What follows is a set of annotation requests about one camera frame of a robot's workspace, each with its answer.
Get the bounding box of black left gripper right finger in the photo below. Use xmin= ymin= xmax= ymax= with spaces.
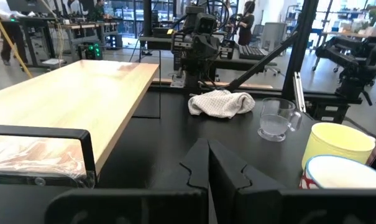
xmin=208 ymin=139 xmax=376 ymax=224

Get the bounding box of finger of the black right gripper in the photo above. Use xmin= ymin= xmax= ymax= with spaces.
xmin=206 ymin=34 xmax=221 ymax=60
xmin=192 ymin=34 xmax=207 ymax=60

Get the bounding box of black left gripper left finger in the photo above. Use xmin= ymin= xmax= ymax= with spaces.
xmin=46 ymin=138 xmax=211 ymax=224

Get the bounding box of small clear glass mug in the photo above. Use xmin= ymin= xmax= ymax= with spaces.
xmin=257 ymin=97 xmax=303 ymax=142

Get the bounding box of large yellow mug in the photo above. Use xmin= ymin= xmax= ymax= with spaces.
xmin=301 ymin=122 xmax=376 ymax=170

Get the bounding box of red white patterned mug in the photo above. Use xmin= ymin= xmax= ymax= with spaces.
xmin=299 ymin=154 xmax=376 ymax=190

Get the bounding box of black desk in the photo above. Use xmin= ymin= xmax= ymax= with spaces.
xmin=139 ymin=32 xmax=278 ymax=73

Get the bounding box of person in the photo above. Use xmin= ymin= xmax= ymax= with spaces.
xmin=0 ymin=0 xmax=29 ymax=67
xmin=237 ymin=1 xmax=256 ymax=47
xmin=89 ymin=0 xmax=107 ymax=21

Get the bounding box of black keyboard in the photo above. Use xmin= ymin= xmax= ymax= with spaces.
xmin=239 ymin=45 xmax=269 ymax=61

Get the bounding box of white waffle cloth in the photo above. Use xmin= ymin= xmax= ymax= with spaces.
xmin=187 ymin=89 xmax=256 ymax=119

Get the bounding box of grey office chair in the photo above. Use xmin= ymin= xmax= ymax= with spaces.
xmin=260 ymin=22 xmax=288 ymax=77

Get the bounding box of computer with green lights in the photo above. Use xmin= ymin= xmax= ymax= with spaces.
xmin=78 ymin=42 xmax=103 ymax=61

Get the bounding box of clear plastic wrap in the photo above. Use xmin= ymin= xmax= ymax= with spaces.
xmin=0 ymin=136 xmax=95 ymax=187

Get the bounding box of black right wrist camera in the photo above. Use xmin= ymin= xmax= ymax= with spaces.
xmin=183 ymin=6 xmax=218 ymax=35

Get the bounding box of black aluminium table frame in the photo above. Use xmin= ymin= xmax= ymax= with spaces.
xmin=150 ymin=0 xmax=362 ymax=124

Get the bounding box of silver metal bracket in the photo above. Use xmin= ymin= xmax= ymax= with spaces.
xmin=292 ymin=72 xmax=306 ymax=113

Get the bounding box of yellow cable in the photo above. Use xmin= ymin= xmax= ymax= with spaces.
xmin=0 ymin=0 xmax=34 ymax=79

